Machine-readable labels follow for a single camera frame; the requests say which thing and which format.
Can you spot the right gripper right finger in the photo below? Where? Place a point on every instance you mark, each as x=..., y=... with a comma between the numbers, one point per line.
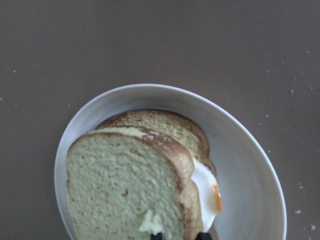
x=204, y=236

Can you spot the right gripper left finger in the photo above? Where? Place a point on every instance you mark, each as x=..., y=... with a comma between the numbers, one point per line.
x=158, y=236

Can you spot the fried egg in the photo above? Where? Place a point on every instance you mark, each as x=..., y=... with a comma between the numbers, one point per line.
x=209, y=194

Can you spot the white plate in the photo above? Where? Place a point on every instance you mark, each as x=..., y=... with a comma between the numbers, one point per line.
x=253, y=201

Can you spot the bread slice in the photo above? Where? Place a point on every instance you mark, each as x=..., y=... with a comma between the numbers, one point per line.
x=181, y=128
x=129, y=183

